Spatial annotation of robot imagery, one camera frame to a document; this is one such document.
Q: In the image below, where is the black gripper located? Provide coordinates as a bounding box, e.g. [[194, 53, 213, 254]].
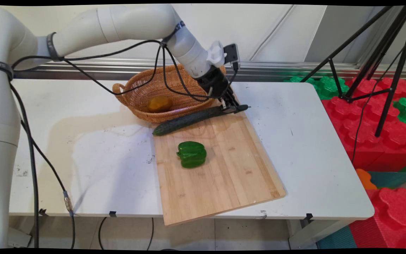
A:
[[196, 66, 249, 114]]

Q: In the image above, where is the long dark green cucumber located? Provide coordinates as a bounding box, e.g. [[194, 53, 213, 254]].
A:
[[152, 105, 241, 137]]

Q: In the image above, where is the yellow orange fruit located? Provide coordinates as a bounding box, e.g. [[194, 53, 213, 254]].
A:
[[147, 95, 173, 114]]

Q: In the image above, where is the green bell pepper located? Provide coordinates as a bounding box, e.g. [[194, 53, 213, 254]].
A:
[[176, 141, 207, 169]]

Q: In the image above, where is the bamboo cutting board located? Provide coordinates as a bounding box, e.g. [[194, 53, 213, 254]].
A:
[[153, 79, 287, 226]]

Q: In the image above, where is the woven wicker basket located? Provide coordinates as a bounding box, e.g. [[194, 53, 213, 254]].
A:
[[112, 63, 227, 123]]

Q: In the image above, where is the large red foam block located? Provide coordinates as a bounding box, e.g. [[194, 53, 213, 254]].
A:
[[321, 77, 406, 172]]

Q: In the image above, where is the orange foam piece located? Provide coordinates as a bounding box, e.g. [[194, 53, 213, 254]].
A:
[[356, 169, 378, 190]]

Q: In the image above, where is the white table leg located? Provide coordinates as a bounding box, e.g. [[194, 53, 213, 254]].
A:
[[287, 219, 355, 249]]

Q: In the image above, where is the black tripod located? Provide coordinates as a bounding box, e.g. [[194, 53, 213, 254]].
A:
[[300, 5, 406, 138]]

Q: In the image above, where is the teal foam mat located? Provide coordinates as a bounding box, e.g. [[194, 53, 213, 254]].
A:
[[368, 171, 406, 189]]

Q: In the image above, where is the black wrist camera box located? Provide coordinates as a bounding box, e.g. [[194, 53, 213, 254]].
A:
[[223, 43, 241, 70]]

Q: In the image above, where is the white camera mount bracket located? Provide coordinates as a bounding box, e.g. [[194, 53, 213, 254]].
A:
[[207, 40, 225, 68]]

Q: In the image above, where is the aluminium wall rail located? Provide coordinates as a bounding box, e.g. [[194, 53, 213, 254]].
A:
[[13, 56, 406, 82]]

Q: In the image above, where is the black wrist cable strap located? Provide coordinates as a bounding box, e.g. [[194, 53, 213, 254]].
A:
[[161, 20, 186, 46]]

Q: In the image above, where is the thin black tripod cable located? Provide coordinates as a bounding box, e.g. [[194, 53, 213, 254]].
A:
[[351, 49, 405, 165]]

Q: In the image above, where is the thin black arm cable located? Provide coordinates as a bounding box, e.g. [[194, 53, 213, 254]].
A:
[[11, 38, 239, 103]]

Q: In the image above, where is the black cable under table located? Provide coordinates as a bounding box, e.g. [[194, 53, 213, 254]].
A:
[[98, 217, 154, 251]]

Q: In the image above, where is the black elbow cable strap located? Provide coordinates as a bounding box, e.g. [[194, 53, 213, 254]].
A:
[[46, 32, 64, 62]]

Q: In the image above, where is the black cable with metal connector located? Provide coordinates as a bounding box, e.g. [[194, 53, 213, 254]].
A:
[[20, 120, 76, 249]]

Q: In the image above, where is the thick black cable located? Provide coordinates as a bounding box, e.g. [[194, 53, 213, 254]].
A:
[[8, 82, 40, 249]]

